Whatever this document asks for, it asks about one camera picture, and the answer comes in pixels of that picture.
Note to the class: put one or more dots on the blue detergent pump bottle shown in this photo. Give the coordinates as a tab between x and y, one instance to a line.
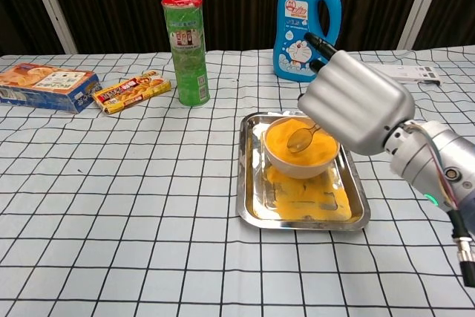
297	16

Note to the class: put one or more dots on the white power strip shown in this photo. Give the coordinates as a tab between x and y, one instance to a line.
408	72

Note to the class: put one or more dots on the small metal spoon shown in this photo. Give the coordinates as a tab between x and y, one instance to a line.
298	140

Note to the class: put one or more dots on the orange and blue biscuit box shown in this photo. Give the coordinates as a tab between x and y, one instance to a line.
44	87

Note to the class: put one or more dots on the white metal frame post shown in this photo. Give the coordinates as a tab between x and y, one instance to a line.
52	9
419	1

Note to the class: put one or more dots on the bowl of yellow powder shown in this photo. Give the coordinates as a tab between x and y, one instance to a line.
319	153

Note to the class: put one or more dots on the yellow curry box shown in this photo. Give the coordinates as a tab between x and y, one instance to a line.
130	92

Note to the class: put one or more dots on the rectangular steel tray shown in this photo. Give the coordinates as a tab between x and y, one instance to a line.
246	183

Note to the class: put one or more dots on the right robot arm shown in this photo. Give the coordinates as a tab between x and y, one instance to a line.
423	157

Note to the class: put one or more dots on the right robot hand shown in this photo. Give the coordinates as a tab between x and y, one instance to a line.
356	101

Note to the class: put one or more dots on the green chip can red lid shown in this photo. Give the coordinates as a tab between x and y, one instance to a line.
189	53

